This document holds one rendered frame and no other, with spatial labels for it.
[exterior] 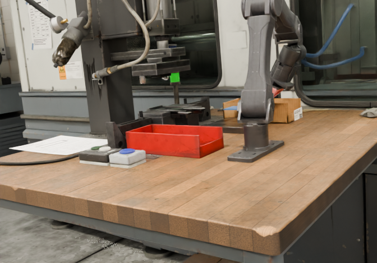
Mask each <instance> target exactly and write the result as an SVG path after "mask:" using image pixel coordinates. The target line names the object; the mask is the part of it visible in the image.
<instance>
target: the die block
mask: <svg viewBox="0 0 377 263"><path fill-rule="evenodd" d="M150 118H151V123H152V124H170V125H186V126H199V116H198V114H190V115H188V116H187V118H171V115H168V116H164V117H150Z"/></svg>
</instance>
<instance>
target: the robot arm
mask: <svg viewBox="0 0 377 263"><path fill-rule="evenodd" d="M241 12H242V15H243V18H244V19H245V20H247V24H248V28H249V65H248V72H247V78H246V82H245V84H244V90H241V100H239V101H238V106H237V111H238V118H237V123H244V124H243V134H244V143H245V144H244V145H243V149H241V150H239V151H237V152H235V153H233V154H231V155H229V156H227V160H228V161H230V162H243V163H253V162H255V161H256V160H258V159H260V158H262V157H264V156H266V155H267V154H269V153H271V152H272V151H274V150H276V149H278V148H280V147H281V146H283V145H284V141H280V140H269V134H268V123H270V122H271V121H273V116H274V106H275V105H274V97H275V96H277V95H278V94H279V93H280V92H281V91H283V90H284V89H285V90H287V91H290V90H291V89H292V88H293V87H294V84H293V83H291V80H292V78H293V77H294V75H297V73H298V71H299V69H300V67H301V65H300V64H298V63H296V62H298V61H300V60H303V59H304V58H305V56H306V48H305V47H304V46H303V34H302V25H301V23H300V21H299V19H298V17H297V16H296V15H295V14H294V13H293V12H292V11H291V10H290V9H289V7H288V6H287V4H286V2H285V0H241ZM272 35H273V39H274V41H275V44H287V45H283V47H282V50H281V52H280V54H279V56H278V58H277V59H276V60H275V63H274V65H273V67H272V69H271V71H270V54H271V42H272ZM282 40H285V41H282Z"/></svg>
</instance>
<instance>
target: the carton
mask: <svg viewBox="0 0 377 263"><path fill-rule="evenodd" d="M239 100H241V98H238V99H235V100H231V101H228V102H225V103H223V109H225V108H228V107H231V106H238V101H239ZM274 105H275V106H274V116H273V121H271V122H270V123H285V124H289V123H291V122H293V121H295V120H298V119H300V118H302V106H301V98H274ZM223 115H224V119H225V118H228V117H235V118H238V111H237V110H223Z"/></svg>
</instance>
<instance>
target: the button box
mask: <svg viewBox="0 0 377 263"><path fill-rule="evenodd" d="M120 150H122V149H121V148H120V149H116V148H111V149H110V150H106V151H99V150H91V149H87V150H84V151H80V152H79V153H78V154H75V155H71V156H68V157H64V158H59V159H53V160H43V161H37V162H0V165H35V164H47V163H55V162H61V161H65V160H69V159H73V158H76V157H79V160H80V163H84V164H94V165H103V166H109V165H110V164H111V163H110V162H109V155H111V154H114V153H117V152H119V151H120Z"/></svg>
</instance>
